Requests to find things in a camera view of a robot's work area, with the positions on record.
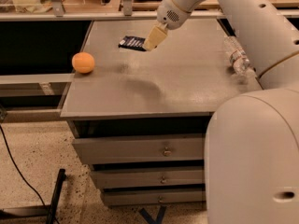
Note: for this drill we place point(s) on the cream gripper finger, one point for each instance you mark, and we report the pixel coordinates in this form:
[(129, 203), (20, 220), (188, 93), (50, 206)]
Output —
[(156, 36)]

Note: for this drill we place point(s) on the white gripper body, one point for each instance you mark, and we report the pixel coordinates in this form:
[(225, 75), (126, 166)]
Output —
[(169, 13)]

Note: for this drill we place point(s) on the dark blue rxbar wrapper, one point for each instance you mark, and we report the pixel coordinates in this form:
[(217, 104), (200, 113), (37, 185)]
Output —
[(132, 42)]

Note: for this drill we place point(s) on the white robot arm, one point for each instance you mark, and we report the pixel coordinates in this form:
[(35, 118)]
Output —
[(252, 140)]

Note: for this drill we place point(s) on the orange fruit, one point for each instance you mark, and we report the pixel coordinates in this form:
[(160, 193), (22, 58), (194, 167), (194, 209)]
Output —
[(83, 62)]

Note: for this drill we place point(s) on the clear plastic water bottle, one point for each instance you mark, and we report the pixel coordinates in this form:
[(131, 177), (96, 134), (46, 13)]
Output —
[(236, 55)]

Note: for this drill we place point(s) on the grey drawer cabinet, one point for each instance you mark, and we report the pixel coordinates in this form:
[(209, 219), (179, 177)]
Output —
[(174, 89)]

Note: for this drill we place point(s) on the top grey drawer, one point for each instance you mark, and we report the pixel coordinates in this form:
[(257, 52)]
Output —
[(129, 149)]

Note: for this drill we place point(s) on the grey drawer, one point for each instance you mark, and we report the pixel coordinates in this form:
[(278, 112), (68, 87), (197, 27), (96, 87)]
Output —
[(148, 177), (153, 197), (129, 149)]

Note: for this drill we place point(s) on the middle grey drawer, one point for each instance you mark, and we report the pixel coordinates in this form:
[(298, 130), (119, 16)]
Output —
[(148, 177)]

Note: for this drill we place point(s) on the bottom grey drawer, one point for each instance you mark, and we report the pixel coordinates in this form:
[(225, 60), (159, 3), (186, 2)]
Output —
[(153, 197)]

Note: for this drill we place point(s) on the metal shelf rail frame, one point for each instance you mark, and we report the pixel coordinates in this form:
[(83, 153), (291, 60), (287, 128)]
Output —
[(122, 9)]

